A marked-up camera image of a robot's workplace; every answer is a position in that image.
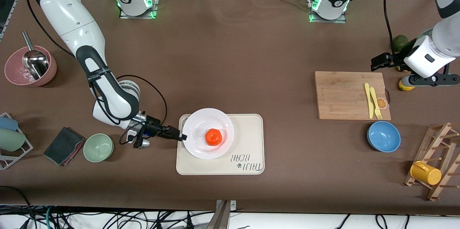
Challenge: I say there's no white round plate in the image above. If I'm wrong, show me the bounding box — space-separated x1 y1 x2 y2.
182 108 235 160

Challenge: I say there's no orange mandarin fruit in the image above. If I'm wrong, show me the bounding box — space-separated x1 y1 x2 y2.
205 128 222 146

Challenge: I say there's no green lime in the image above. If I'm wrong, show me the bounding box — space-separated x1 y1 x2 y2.
392 35 409 52

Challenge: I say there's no yellow plastic knife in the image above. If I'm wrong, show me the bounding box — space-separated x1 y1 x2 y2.
364 83 374 119

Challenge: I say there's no yellow plastic fork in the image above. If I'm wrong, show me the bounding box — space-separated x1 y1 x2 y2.
369 87 383 120

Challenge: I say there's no wooden cutting board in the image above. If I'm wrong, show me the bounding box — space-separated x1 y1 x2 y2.
314 71 391 120

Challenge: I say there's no pale green bowl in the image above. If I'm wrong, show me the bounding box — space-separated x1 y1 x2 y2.
83 133 114 163

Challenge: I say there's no cream tray with bear print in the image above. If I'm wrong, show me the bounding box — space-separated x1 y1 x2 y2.
176 114 265 175

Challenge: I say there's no blue bowl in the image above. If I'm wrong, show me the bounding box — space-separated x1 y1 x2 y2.
367 121 401 153

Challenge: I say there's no dark grey folded cloth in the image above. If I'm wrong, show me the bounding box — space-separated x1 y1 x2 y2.
43 127 86 167

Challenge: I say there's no wooden peg drying rack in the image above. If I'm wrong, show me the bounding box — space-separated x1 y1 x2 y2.
404 122 460 201

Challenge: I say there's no yellow mug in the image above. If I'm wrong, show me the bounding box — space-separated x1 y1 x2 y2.
410 161 442 186

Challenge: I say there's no metal scoop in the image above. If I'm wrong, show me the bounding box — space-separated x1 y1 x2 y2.
22 31 50 80

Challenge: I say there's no pale green cup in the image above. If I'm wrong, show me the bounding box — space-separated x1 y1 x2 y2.
0 128 26 152

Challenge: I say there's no light blue cup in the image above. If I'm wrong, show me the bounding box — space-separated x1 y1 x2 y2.
0 116 18 131

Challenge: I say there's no pink bowl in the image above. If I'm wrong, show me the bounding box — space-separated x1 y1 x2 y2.
4 46 57 87

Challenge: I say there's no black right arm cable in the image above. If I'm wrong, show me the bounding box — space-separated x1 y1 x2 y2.
25 0 168 145

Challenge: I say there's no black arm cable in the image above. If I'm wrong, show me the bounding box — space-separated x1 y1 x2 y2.
25 0 168 145
383 0 400 59

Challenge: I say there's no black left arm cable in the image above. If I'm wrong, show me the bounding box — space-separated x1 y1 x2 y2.
383 0 400 59

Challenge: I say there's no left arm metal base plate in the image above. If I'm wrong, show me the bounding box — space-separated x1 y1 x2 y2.
308 0 348 23

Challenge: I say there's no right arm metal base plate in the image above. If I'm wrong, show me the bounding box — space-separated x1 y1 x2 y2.
119 0 159 19

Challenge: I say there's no white wire cup rack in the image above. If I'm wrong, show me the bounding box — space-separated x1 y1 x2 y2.
0 113 33 170

